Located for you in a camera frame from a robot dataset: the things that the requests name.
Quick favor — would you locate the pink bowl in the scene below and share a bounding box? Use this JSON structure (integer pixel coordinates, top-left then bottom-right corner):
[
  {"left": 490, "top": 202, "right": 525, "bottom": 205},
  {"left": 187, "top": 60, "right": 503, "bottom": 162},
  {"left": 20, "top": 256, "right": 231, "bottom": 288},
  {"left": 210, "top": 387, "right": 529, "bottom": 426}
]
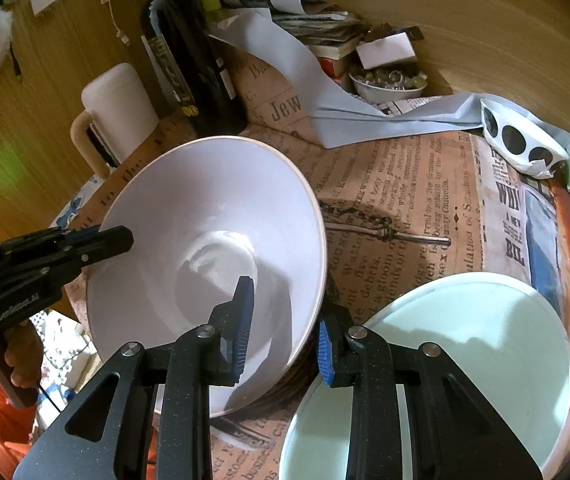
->
[{"left": 85, "top": 135, "right": 328, "bottom": 418}]

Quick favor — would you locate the beige cord with clip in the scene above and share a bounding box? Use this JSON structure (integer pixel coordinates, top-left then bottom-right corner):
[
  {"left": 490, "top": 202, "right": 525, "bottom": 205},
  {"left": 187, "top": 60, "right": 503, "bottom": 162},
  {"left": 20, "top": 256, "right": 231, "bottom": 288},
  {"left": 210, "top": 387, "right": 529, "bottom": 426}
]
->
[{"left": 92, "top": 0, "right": 133, "bottom": 48}]

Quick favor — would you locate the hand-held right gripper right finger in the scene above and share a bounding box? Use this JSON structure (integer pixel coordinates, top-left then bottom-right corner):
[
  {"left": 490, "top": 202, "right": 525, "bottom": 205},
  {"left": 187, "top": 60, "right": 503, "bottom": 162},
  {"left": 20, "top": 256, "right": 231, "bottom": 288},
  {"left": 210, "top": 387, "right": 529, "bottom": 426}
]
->
[{"left": 317, "top": 305, "right": 538, "bottom": 480}]

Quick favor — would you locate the person's left hand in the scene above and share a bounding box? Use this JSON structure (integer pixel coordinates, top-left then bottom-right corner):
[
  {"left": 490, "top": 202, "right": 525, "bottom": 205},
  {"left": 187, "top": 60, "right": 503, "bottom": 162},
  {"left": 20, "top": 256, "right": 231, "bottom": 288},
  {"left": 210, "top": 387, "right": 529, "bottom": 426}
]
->
[{"left": 4, "top": 317, "right": 48, "bottom": 391}]

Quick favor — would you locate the white patterned cloth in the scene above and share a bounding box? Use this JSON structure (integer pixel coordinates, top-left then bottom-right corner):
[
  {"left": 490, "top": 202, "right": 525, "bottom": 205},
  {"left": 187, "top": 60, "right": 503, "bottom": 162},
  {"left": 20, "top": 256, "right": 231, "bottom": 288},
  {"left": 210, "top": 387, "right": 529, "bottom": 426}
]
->
[{"left": 30, "top": 310, "right": 98, "bottom": 411}]

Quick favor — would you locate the white mug with beige handle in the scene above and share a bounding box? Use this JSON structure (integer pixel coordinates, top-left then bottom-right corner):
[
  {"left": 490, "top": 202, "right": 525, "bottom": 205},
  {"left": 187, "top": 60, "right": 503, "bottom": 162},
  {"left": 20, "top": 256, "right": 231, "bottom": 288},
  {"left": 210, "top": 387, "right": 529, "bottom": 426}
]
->
[{"left": 71, "top": 62, "right": 160, "bottom": 181}]

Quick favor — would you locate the small bowl of trinkets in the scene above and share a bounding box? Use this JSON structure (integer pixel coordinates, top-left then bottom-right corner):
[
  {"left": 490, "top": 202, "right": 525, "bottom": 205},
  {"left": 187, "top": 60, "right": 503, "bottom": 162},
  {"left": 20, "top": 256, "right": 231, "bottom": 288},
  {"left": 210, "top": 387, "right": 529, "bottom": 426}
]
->
[{"left": 349, "top": 67, "right": 428, "bottom": 103}]

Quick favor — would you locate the light green plate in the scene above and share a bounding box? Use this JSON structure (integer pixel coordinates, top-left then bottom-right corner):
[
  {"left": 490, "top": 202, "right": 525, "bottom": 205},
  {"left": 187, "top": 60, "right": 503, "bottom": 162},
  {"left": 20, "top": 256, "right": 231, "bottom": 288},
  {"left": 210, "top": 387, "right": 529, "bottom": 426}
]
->
[{"left": 277, "top": 272, "right": 570, "bottom": 480}]

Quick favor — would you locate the white card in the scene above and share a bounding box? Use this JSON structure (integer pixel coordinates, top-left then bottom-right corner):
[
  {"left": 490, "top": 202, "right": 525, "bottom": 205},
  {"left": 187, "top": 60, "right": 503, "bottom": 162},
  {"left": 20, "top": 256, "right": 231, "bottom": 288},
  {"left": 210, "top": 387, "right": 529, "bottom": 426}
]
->
[{"left": 356, "top": 31, "right": 414, "bottom": 67}]

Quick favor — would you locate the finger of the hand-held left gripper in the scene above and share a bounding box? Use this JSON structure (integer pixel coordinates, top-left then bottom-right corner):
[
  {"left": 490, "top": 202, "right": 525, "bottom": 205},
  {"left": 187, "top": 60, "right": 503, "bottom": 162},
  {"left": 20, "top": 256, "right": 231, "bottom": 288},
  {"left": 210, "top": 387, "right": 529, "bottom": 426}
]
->
[
  {"left": 2, "top": 225, "right": 134, "bottom": 291},
  {"left": 0, "top": 226, "right": 102, "bottom": 257}
]

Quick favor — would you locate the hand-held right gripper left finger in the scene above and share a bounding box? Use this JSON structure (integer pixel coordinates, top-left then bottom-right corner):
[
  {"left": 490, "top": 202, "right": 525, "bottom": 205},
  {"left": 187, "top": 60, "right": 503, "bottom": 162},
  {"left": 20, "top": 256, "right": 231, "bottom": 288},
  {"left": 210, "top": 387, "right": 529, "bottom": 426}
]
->
[{"left": 12, "top": 275, "right": 256, "bottom": 480}]

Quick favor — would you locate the dark wine bottle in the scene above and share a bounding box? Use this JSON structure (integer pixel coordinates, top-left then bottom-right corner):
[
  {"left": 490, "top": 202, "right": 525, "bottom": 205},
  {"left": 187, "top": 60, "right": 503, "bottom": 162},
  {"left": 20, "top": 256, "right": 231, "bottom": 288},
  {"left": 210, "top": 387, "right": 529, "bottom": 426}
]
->
[{"left": 135, "top": 0, "right": 248, "bottom": 137}]

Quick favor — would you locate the grey paper sheet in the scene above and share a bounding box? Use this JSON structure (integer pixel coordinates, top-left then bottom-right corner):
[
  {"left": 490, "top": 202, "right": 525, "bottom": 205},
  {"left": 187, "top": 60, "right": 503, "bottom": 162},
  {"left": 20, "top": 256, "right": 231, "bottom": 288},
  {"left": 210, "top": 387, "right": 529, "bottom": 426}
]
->
[{"left": 210, "top": 10, "right": 570, "bottom": 150}]

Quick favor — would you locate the white bowl with black dots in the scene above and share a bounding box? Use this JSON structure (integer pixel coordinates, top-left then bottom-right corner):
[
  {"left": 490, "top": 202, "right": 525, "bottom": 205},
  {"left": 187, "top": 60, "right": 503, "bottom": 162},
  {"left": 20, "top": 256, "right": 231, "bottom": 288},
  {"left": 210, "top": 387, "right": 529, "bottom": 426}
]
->
[{"left": 480, "top": 99, "right": 568, "bottom": 178}]

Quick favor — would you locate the wooden desk hutch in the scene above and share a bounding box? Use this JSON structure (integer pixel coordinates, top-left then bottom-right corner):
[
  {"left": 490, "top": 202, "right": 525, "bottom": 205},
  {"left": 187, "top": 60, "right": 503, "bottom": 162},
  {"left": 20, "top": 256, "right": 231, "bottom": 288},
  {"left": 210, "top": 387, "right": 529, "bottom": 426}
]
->
[{"left": 0, "top": 0, "right": 570, "bottom": 241}]

